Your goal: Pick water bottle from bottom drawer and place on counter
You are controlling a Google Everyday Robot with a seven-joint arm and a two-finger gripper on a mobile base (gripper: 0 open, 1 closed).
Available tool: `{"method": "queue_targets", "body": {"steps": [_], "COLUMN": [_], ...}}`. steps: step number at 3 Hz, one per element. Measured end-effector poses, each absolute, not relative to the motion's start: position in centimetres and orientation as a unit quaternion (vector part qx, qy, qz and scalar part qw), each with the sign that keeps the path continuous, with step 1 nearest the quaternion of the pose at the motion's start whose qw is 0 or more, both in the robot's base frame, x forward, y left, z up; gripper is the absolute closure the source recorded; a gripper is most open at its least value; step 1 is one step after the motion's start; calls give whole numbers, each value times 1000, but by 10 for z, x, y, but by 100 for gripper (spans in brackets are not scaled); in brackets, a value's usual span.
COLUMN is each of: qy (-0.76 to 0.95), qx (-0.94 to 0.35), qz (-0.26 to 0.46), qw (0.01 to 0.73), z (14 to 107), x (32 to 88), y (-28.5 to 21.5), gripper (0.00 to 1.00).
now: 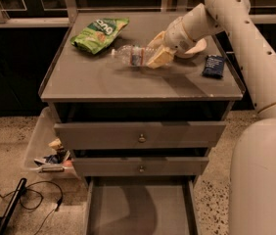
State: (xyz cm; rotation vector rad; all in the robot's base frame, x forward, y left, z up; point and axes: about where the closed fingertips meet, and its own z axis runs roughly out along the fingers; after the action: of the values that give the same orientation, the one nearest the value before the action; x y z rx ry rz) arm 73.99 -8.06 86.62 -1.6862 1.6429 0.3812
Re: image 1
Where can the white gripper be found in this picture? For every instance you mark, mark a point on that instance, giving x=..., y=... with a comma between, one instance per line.
x=176, y=37

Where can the clear plastic water bottle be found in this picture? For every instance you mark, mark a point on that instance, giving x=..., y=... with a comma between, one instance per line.
x=133, y=56

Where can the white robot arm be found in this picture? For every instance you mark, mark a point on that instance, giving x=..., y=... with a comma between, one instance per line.
x=252, y=197

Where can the grey drawer cabinet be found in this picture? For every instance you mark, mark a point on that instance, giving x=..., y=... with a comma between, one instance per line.
x=86, y=88

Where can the brass top drawer knob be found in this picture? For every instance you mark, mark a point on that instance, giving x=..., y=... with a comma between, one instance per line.
x=142, y=138

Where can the brass drawer knob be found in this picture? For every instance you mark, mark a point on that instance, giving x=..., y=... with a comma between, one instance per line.
x=142, y=138
x=141, y=169

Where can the brass middle drawer knob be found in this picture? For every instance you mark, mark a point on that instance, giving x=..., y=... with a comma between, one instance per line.
x=141, y=169

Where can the grey top drawer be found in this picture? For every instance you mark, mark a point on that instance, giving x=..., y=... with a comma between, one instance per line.
x=124, y=135

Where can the grey drawer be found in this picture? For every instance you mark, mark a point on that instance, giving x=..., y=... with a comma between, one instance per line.
x=129, y=166
x=124, y=135
x=142, y=205

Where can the grey middle drawer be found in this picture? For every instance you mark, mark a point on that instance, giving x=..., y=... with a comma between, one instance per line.
x=129, y=166

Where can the grey bottom drawer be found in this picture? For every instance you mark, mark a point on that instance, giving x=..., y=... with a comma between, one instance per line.
x=142, y=205

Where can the white paper bowl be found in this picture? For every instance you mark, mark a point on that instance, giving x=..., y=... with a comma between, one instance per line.
x=200, y=46

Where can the dark blue snack packet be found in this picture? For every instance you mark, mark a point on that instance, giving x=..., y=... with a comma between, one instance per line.
x=214, y=67

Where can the green chip bag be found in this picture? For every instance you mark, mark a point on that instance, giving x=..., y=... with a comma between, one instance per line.
x=99, y=35

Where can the black flat device on floor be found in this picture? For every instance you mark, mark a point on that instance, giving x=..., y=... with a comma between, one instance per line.
x=8, y=212

